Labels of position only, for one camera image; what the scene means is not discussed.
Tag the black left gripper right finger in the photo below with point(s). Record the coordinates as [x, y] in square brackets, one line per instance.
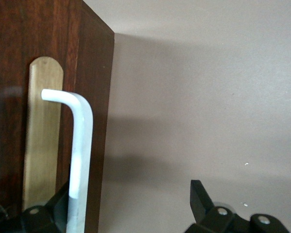
[208, 218]

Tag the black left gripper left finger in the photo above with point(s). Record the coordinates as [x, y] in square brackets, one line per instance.
[51, 218]

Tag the wooden drawer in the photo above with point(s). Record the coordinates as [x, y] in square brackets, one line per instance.
[12, 72]

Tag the dark red-brown wooden cabinet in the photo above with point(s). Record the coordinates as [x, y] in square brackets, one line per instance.
[97, 97]

